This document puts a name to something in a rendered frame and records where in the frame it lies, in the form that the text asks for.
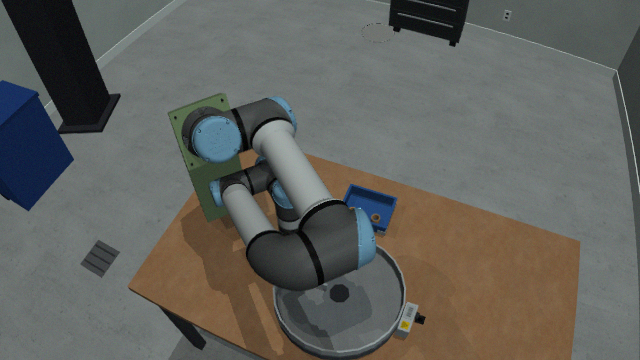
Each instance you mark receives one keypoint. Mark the blue crate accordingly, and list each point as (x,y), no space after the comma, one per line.
(372,202)

